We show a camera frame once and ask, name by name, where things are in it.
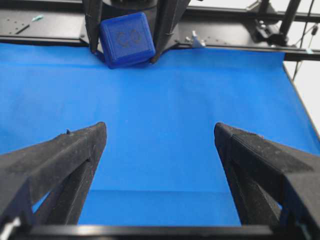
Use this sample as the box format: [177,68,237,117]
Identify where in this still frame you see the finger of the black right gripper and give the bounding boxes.
[83,0,103,54]
[150,0,188,64]

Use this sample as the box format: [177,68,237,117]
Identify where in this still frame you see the black aluminium frame rail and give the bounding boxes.
[0,0,320,62]

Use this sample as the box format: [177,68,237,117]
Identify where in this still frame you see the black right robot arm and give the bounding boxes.
[82,0,190,64]

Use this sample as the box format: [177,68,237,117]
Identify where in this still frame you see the blue table cloth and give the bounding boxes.
[0,43,320,226]

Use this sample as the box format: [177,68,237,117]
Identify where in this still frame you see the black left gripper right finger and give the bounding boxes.
[213,122,320,240]

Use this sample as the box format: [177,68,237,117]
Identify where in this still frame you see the blue cube block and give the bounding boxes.
[99,12,156,69]

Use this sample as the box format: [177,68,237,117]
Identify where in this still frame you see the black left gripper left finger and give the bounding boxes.
[0,122,107,226]

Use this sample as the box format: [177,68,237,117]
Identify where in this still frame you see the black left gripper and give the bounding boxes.
[0,217,320,240]

